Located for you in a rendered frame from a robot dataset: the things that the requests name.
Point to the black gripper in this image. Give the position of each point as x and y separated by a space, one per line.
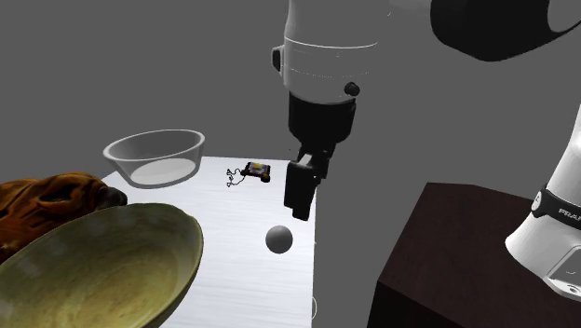
320 120

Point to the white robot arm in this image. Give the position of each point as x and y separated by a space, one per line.
326 54

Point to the grey ball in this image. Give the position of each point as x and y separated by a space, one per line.
278 239

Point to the dark brown robot stand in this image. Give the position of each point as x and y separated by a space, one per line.
449 254

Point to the clear glass bowl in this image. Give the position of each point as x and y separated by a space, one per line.
156 161

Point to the olive green bowl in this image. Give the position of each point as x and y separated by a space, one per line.
104 268

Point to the brown crumpled figure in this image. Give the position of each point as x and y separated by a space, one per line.
41 204

